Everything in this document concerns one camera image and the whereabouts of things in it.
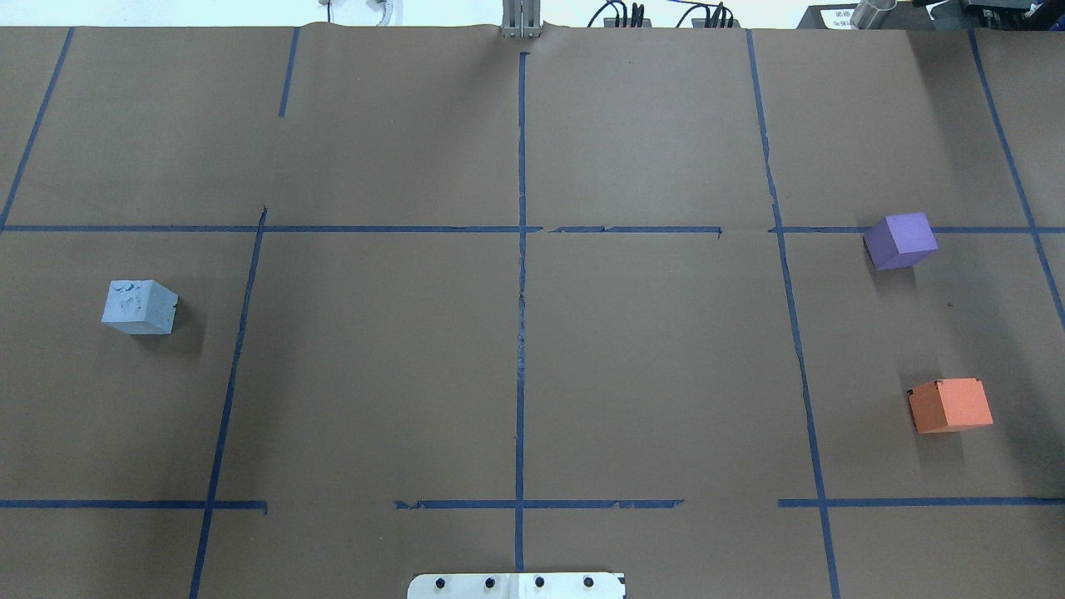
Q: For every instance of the light blue foam block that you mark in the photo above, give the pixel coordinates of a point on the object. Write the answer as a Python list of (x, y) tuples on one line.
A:
[(140, 308)]

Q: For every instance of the purple foam block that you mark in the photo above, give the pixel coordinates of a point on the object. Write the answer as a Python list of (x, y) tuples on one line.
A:
[(900, 241)]

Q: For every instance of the orange foam block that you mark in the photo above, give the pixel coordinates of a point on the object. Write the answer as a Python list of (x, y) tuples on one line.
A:
[(949, 406)]

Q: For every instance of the white metal mounting plate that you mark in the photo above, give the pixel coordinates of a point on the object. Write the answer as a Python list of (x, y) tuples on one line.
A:
[(518, 585)]

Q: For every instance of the black box with label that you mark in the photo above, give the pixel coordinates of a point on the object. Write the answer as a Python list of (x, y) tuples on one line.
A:
[(836, 17)]

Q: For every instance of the silver metal cup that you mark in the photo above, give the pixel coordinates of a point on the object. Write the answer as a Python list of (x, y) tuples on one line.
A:
[(871, 14)]

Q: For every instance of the grey aluminium post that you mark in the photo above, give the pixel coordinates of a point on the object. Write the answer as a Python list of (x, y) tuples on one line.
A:
[(521, 19)]

